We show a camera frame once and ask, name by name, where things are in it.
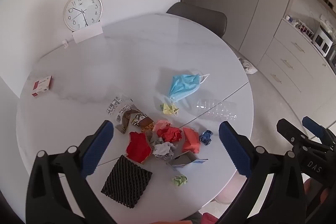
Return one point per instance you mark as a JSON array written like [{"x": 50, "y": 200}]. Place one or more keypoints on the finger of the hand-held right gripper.
[
  {"x": 315, "y": 128},
  {"x": 288, "y": 132}
]

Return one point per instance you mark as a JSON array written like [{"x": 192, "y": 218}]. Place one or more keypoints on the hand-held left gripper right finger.
[{"x": 235, "y": 152}]

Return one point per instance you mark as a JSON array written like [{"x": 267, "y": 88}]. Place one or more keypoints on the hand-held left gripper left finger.
[{"x": 98, "y": 146}]

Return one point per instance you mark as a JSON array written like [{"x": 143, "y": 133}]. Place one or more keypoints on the blue wrapper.
[{"x": 206, "y": 137}]

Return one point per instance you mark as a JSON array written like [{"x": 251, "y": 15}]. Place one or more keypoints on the brown snack wrapper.
[{"x": 126, "y": 120}]

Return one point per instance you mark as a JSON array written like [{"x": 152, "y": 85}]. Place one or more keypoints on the red paper piece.
[{"x": 138, "y": 146}]

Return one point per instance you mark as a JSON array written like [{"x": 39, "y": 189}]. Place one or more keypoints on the orange-red packet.
[{"x": 191, "y": 143}]

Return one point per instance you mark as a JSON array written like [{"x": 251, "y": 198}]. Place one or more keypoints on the black foam mesh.
[{"x": 126, "y": 182}]

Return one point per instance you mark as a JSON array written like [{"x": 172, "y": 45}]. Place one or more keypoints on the clear plastic wrapper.
[{"x": 115, "y": 104}]

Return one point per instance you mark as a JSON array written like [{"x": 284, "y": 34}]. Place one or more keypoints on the clear plastic bottle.
[{"x": 216, "y": 110}]

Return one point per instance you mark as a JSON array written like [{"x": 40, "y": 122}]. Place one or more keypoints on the patterned snack wrapper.
[{"x": 141, "y": 120}]

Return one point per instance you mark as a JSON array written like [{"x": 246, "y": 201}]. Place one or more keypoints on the small grey carton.
[{"x": 185, "y": 161}]

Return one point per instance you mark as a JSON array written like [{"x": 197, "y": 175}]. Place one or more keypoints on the green paper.
[{"x": 179, "y": 180}]

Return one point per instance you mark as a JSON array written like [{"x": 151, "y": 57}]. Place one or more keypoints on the grey paper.
[{"x": 164, "y": 149}]

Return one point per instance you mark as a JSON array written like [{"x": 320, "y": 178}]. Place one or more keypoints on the pink paper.
[{"x": 161, "y": 125}]

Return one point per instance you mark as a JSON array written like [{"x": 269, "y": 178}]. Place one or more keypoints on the yellow paper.
[{"x": 169, "y": 108}]

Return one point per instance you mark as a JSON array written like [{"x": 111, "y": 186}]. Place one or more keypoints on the blue face mask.
[{"x": 183, "y": 85}]

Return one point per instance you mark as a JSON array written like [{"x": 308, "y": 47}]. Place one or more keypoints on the person's right hand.
[{"x": 307, "y": 186}]

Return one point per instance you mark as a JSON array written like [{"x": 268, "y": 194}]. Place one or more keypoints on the beige drawer unit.
[{"x": 296, "y": 61}]

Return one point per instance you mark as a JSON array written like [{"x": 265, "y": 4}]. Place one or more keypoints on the pink floral clothing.
[{"x": 210, "y": 218}]

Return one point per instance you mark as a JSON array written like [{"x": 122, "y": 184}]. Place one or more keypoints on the green quilted clothing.
[{"x": 194, "y": 218}]

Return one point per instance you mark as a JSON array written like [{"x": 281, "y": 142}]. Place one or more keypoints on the white crumpled bag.
[{"x": 248, "y": 65}]

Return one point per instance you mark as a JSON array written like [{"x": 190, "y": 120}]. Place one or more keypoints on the red and white box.
[{"x": 42, "y": 85}]

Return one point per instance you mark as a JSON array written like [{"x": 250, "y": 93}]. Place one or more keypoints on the white countertop oven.
[{"x": 324, "y": 39}]

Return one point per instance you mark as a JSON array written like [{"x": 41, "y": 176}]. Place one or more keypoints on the white dish rack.
[{"x": 304, "y": 28}]

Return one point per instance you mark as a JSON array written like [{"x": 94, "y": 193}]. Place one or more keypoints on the small white plug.
[{"x": 64, "y": 43}]

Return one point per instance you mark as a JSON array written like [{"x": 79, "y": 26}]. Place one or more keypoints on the white cup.
[{"x": 288, "y": 18}]

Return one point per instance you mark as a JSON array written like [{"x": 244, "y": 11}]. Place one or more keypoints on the white card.
[{"x": 88, "y": 34}]

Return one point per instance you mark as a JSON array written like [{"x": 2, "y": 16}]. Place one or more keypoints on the tall beige cabinet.
[{"x": 252, "y": 3}]

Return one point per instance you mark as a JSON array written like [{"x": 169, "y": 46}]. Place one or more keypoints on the grey chair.
[{"x": 202, "y": 17}]

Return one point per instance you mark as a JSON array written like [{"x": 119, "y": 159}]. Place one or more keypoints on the round white wall clock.
[{"x": 83, "y": 11}]

